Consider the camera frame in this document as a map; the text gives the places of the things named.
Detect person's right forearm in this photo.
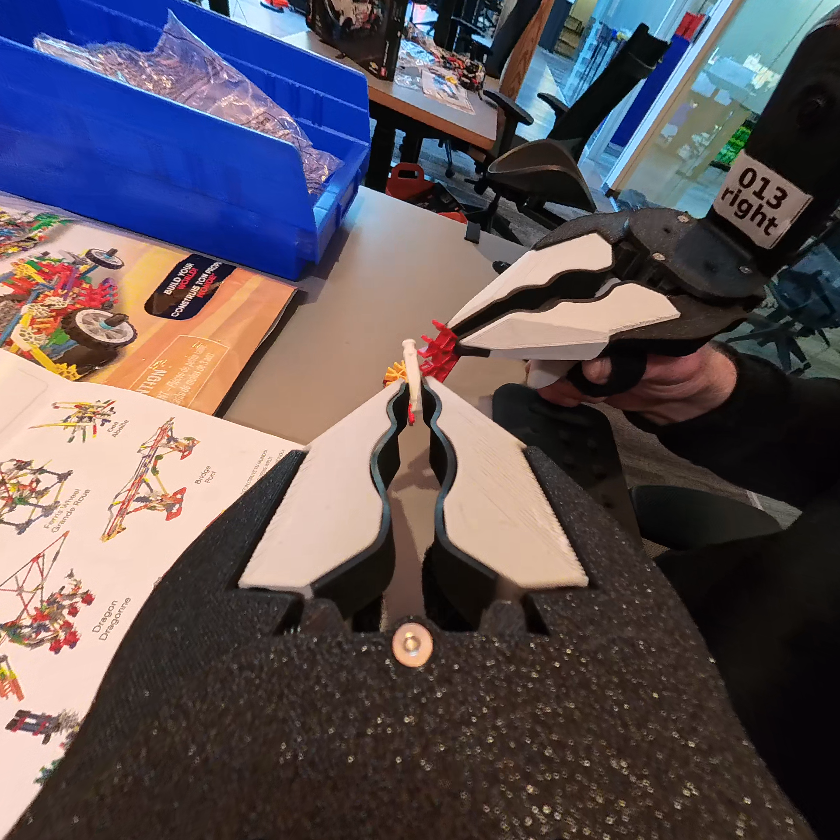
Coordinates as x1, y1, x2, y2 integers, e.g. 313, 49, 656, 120
626, 343, 840, 519

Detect person's black clothed torso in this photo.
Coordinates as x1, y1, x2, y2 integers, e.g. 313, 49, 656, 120
656, 505, 840, 840

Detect black dimpled office chair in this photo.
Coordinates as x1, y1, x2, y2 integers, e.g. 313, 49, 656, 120
491, 384, 647, 546

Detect black curved back office chair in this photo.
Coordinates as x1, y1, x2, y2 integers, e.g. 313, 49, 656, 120
462, 139, 598, 245

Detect background wooden desk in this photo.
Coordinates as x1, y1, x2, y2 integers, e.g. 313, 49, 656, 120
282, 29, 501, 191

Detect black tall back office chair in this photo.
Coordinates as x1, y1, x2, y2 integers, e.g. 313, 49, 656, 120
482, 23, 670, 198

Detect red handled container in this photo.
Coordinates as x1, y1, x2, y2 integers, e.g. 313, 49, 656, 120
386, 163, 468, 224

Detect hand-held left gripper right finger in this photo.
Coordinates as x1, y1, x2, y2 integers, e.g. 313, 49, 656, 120
423, 378, 592, 601

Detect person's right hand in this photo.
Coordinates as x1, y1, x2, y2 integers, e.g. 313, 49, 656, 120
538, 344, 737, 429

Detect white toy rod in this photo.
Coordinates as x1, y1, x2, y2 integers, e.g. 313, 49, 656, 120
399, 339, 425, 427

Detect orange printed toy packaging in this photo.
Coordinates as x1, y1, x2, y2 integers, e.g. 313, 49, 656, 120
0, 206, 299, 417

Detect black printed box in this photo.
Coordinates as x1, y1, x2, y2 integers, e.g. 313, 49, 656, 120
307, 0, 404, 81

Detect glass door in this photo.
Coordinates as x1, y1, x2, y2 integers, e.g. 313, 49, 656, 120
604, 0, 821, 198

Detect wooden pillar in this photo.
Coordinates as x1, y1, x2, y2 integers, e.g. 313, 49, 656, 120
499, 0, 559, 99

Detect clear bags of toy parts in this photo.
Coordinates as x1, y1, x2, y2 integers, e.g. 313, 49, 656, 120
394, 23, 490, 116

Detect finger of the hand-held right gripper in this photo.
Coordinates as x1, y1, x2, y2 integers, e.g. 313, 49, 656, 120
445, 231, 616, 330
453, 281, 681, 362

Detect dark blue office chair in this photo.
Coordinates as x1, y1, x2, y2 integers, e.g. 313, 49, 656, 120
718, 252, 840, 375

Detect white printed instruction leaflet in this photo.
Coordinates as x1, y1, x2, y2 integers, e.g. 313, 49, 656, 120
0, 351, 309, 818

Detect red toy connector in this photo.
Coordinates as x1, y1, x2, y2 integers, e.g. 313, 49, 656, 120
417, 319, 462, 383

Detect blue plastic storage bin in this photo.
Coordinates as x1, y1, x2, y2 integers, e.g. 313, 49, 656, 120
0, 0, 371, 282

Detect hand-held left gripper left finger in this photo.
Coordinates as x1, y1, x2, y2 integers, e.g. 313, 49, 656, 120
238, 379, 411, 599

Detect clear plastic bag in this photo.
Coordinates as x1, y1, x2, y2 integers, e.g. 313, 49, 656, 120
33, 10, 345, 198

